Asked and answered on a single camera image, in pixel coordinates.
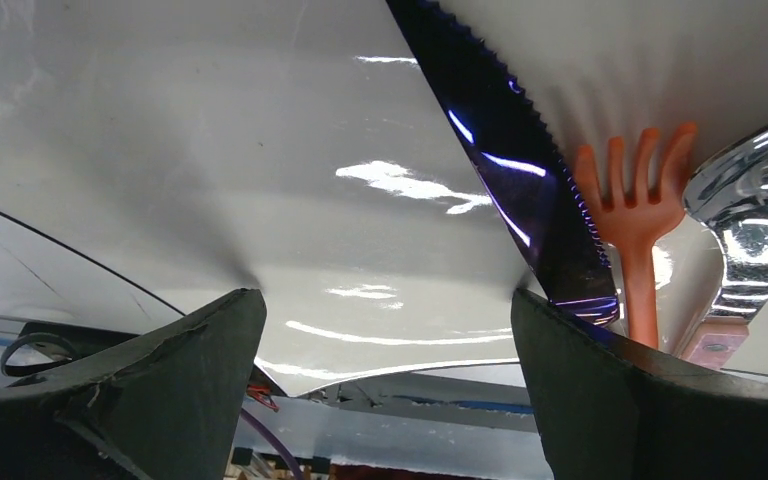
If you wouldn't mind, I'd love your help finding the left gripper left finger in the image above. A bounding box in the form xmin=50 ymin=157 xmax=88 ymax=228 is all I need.
xmin=0 ymin=289 xmax=267 ymax=479

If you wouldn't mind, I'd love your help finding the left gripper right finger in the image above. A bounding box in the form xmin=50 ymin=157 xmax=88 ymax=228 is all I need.
xmin=511 ymin=290 xmax=768 ymax=479

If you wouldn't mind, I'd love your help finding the dark blue plastic knife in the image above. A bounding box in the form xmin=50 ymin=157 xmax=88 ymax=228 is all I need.
xmin=387 ymin=1 xmax=620 ymax=325

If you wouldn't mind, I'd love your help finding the white square plate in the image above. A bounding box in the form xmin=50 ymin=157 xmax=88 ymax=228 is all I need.
xmin=0 ymin=1 xmax=768 ymax=396

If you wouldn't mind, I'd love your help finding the orange plastic fork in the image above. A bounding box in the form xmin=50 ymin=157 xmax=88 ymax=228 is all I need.
xmin=573 ymin=122 xmax=698 ymax=350

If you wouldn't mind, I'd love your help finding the silver spoon pink handle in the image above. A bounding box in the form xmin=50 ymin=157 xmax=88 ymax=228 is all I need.
xmin=679 ymin=125 xmax=768 ymax=370

